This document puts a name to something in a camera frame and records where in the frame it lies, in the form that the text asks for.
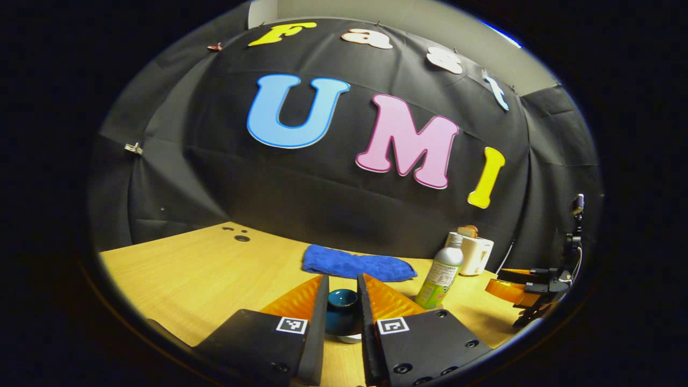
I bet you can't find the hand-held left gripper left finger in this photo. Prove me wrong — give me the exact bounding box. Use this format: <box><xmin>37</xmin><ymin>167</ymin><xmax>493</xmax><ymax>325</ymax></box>
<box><xmin>191</xmin><ymin>274</ymin><xmax>329</xmax><ymax>387</ymax></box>

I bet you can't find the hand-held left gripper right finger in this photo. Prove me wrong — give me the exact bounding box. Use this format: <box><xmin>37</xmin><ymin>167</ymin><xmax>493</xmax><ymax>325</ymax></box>
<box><xmin>357</xmin><ymin>273</ymin><xmax>492</xmax><ymax>387</ymax></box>

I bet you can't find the silver water bottle green label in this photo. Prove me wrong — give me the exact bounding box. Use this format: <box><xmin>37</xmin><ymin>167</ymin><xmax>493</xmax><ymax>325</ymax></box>
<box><xmin>415</xmin><ymin>232</ymin><xmax>464</xmax><ymax>311</ymax></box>

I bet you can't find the white toaster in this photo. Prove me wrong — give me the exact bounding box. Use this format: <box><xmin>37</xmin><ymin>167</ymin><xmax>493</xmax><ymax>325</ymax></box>
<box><xmin>445</xmin><ymin>232</ymin><xmax>494</xmax><ymax>276</ymax></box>

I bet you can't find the blue towel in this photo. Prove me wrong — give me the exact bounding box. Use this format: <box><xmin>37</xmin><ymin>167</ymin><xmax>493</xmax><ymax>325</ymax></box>
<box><xmin>302</xmin><ymin>245</ymin><xmax>418</xmax><ymax>283</ymax></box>

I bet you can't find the black backdrop cloth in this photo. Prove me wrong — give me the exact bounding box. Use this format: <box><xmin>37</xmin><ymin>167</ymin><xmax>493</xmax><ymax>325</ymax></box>
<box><xmin>89</xmin><ymin>3</ymin><xmax>603</xmax><ymax>269</ymax></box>

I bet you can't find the white power cable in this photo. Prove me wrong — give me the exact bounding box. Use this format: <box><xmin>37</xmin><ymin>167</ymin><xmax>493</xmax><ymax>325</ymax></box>
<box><xmin>497</xmin><ymin>239</ymin><xmax>515</xmax><ymax>275</ymax></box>

